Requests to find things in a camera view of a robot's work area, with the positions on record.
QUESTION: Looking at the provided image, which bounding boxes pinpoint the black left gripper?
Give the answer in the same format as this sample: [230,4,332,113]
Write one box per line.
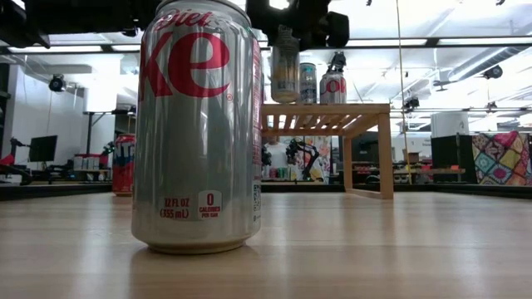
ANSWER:
[244,0,351,51]

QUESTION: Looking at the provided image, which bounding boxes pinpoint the grey ceiling duct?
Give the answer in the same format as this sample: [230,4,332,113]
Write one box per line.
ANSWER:
[447,45,525,83]

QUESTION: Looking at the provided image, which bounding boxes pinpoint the colourful patchwork cloth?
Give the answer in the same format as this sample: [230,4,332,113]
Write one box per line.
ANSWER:
[471,130,532,187]

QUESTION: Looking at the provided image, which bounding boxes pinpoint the orange Fanta soda can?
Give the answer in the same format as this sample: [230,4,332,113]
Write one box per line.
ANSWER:
[111,133,136,197]

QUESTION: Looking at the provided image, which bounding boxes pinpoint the black metal table frame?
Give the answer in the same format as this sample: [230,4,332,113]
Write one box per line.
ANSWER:
[0,180,532,201]

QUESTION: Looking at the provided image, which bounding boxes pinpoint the white storage box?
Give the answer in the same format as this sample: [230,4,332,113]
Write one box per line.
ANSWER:
[430,110,470,138]

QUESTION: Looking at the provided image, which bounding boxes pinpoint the white Celsius slim can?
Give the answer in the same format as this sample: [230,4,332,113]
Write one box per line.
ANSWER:
[270,24,301,105]
[299,62,318,105]

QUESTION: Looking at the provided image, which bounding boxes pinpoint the wooden slatted shelf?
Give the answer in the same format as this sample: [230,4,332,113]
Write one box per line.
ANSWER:
[259,102,395,200]

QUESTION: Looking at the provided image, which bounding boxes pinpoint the white wall cabinet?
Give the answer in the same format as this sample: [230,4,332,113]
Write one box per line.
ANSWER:
[82,78,120,114]

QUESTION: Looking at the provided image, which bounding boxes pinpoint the silver Diet Coke can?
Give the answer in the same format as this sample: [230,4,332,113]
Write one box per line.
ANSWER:
[318,71,347,105]
[131,0,263,255]

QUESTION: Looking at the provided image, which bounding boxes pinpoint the floral patterned panel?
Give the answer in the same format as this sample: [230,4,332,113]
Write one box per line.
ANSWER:
[311,135,333,184]

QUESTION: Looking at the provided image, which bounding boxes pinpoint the black computer monitor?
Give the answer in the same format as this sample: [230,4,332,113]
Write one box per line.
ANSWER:
[27,135,59,163]

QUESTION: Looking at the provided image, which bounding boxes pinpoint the person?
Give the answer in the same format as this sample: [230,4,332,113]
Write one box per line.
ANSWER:
[264,136,289,179]

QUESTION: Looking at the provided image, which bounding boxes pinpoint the black-legged table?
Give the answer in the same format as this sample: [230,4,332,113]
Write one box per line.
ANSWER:
[81,108,138,171]

